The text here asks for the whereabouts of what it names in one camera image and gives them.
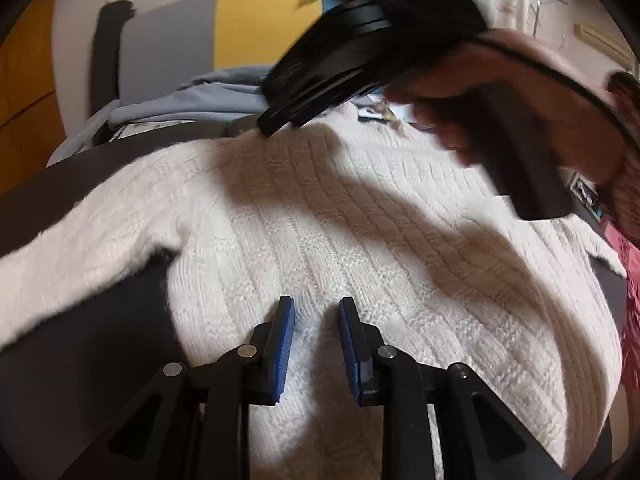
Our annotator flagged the white knit sweater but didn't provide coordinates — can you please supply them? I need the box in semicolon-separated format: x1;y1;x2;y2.
0;122;628;480

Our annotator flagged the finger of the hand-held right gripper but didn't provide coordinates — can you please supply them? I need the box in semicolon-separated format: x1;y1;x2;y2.
256;66;387;137

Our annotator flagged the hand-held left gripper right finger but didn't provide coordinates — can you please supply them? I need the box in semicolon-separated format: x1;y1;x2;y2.
338;296;571;480

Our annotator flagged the black cable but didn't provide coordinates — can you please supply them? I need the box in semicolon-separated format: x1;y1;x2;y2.
467;40;640;148

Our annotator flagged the beige wall unit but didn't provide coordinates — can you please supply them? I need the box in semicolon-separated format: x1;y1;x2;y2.
575;22;633;63

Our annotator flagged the person's right forearm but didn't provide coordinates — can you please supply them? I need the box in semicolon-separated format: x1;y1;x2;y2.
595;71;640;241

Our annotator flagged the person's right hand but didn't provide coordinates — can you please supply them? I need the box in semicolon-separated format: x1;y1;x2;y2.
387;29;633;185

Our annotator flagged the person's red garment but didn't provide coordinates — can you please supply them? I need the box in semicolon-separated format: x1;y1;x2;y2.
602;212;640;386

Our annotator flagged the pale floral curtain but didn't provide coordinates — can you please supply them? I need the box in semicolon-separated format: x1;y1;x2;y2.
440;0;531;41

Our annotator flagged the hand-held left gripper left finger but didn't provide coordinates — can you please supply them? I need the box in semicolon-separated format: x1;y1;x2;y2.
65;295;297;480

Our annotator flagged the light blue garment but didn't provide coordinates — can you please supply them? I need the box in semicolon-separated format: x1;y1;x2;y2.
107;67;281;128

